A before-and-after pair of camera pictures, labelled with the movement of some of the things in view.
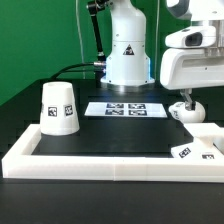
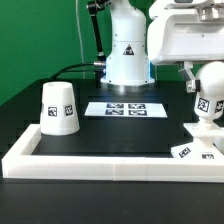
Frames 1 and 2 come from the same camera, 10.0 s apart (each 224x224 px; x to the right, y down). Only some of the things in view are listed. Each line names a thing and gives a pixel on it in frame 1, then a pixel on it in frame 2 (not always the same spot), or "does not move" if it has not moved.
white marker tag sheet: [126, 109] does not move
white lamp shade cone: [59, 116] does not move
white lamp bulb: [179, 110] → [209, 104]
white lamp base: [201, 146] does not move
